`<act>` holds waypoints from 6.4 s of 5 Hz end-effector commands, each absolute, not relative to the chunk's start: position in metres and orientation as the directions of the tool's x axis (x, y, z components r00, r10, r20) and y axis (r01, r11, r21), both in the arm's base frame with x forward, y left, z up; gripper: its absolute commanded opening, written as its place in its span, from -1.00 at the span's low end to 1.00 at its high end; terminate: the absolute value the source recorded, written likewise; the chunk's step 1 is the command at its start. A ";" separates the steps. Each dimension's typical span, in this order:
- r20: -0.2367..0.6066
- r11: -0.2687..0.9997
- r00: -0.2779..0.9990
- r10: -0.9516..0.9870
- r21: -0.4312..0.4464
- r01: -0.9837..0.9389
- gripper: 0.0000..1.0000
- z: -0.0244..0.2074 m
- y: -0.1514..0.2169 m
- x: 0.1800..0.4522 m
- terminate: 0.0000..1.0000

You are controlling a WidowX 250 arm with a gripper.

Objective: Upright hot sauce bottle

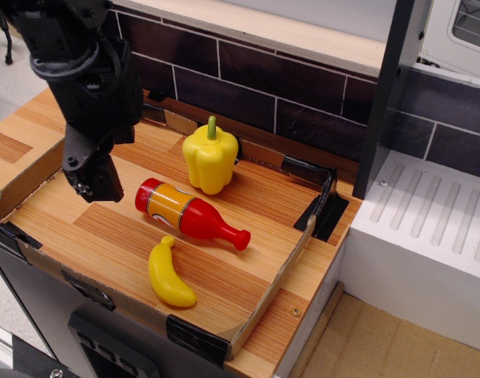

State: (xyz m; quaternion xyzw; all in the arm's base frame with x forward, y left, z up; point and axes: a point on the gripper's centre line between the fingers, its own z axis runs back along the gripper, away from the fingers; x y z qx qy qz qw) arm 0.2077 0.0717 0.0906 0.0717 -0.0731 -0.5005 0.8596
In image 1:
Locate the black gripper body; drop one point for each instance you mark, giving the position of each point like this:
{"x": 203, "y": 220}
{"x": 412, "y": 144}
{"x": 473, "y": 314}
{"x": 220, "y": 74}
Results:
{"x": 98, "y": 91}

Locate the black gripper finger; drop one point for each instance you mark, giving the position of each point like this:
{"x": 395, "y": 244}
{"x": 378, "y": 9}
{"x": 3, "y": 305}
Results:
{"x": 103, "y": 181}
{"x": 79, "y": 150}

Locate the red hot sauce bottle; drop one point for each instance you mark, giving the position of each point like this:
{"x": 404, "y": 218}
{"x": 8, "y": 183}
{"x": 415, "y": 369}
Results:
{"x": 186, "y": 213}

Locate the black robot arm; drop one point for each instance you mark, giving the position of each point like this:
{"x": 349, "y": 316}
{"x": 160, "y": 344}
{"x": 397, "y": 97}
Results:
{"x": 40, "y": 21}

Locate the cardboard fence with black tape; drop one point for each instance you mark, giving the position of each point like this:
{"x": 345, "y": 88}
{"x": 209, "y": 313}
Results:
{"x": 107, "y": 244}

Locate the yellow toy bell pepper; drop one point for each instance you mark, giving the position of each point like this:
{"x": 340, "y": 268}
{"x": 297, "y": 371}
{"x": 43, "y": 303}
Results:
{"x": 210, "y": 154}

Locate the yellow toy banana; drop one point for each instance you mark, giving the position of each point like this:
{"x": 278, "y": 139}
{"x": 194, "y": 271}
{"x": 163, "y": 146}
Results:
{"x": 165, "y": 282}

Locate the light wooden shelf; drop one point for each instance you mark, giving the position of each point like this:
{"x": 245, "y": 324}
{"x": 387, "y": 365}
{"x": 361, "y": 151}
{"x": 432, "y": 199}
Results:
{"x": 327, "y": 46}

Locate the black oven control panel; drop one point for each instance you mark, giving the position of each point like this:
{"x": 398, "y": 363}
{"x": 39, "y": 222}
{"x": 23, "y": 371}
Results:
{"x": 107, "y": 355}

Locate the white ribbed sink drainboard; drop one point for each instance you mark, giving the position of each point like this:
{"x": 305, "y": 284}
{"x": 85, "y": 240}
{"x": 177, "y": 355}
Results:
{"x": 413, "y": 249}

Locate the white appliance with window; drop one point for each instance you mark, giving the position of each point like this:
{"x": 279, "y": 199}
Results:
{"x": 452, "y": 36}

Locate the black vertical cabinet post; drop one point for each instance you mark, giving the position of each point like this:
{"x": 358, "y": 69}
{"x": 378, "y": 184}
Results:
{"x": 403, "y": 46}

